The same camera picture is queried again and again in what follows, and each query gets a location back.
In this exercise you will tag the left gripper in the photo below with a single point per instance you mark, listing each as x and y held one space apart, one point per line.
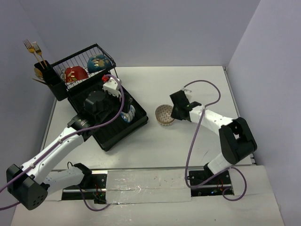
122 106

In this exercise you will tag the blue floral porcelain bowl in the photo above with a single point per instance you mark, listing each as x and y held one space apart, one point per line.
129 116

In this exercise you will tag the patterned brown white bowl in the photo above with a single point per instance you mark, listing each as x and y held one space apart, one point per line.
163 115

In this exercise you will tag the blue gold globe bowl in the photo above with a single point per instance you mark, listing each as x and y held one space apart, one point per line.
97 63

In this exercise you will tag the white floral bowl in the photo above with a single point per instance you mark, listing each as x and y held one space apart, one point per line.
75 73

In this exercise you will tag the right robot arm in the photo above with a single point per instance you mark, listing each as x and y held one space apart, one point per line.
236 139

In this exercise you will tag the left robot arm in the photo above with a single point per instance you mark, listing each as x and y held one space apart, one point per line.
30 184

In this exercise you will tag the black cutlery holder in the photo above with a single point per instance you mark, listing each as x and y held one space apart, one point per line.
53 80

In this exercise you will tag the white taped sheet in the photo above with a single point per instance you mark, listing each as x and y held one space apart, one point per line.
146 186

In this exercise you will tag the gold spoon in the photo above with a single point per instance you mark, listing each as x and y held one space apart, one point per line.
38 73

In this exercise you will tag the gold fork right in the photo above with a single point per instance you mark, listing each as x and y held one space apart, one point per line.
38 51

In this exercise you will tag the gold fork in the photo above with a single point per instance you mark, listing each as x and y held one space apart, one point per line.
38 51
31 49

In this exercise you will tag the gold fork left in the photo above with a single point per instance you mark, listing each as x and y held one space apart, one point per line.
31 49

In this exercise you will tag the black wire dish rack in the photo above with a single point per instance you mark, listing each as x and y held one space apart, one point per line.
90 101

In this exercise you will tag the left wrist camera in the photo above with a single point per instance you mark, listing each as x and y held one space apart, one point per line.
110 86

